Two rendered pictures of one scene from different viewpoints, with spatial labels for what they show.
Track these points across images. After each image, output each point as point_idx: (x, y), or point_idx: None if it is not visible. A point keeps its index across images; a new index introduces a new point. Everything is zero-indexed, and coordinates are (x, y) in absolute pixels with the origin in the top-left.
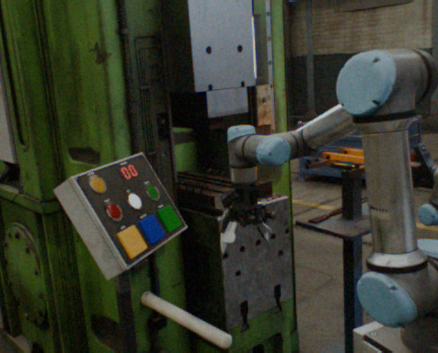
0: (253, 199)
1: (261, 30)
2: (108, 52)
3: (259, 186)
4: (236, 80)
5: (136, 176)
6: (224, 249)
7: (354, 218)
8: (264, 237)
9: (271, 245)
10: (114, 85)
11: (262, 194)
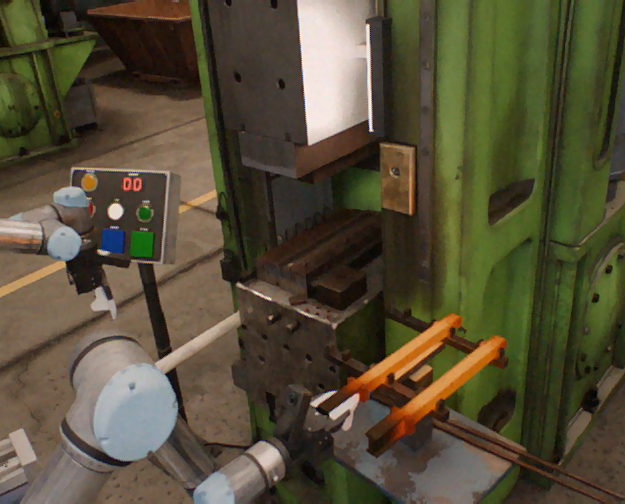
0: (67, 265)
1: (408, 48)
2: (197, 52)
3: (317, 286)
4: (276, 128)
5: (137, 191)
6: (94, 295)
7: (398, 443)
8: (110, 313)
9: (307, 367)
10: (205, 89)
11: (322, 299)
